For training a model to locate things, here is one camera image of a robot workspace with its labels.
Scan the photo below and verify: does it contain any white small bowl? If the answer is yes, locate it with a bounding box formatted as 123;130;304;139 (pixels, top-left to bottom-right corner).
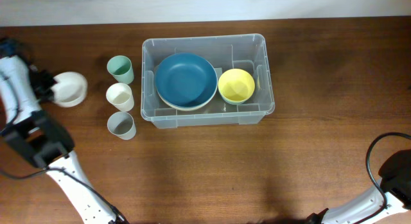
51;71;88;108

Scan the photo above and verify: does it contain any mint green cup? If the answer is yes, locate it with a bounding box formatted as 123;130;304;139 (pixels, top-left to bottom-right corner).
107;55;134;84

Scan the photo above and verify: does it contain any cream white cup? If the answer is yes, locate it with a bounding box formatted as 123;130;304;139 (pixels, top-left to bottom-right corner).
106;83;135;112

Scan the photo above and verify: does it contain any grey cup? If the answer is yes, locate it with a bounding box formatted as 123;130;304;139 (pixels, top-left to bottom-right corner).
107;112;137;140

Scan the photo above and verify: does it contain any blue plate bowl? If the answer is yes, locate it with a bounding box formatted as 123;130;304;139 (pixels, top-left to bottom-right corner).
155;53;218;109

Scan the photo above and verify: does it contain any yellow small bowl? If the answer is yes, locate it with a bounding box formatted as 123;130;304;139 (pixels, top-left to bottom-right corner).
218;69;256;101

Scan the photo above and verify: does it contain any mint green small bowl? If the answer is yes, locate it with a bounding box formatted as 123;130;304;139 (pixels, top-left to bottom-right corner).
222;96;249;105

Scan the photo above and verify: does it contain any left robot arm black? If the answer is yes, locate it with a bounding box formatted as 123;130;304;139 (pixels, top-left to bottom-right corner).
1;55;127;223

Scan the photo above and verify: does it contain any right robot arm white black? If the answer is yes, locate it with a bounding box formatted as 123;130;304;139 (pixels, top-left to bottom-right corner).
304;150;410;224

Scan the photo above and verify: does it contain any white label in container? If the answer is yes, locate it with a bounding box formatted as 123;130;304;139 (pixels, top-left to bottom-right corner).
215;68;222;78

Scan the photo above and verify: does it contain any clear plastic storage container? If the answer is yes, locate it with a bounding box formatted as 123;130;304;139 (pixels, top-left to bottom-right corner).
141;33;275;129

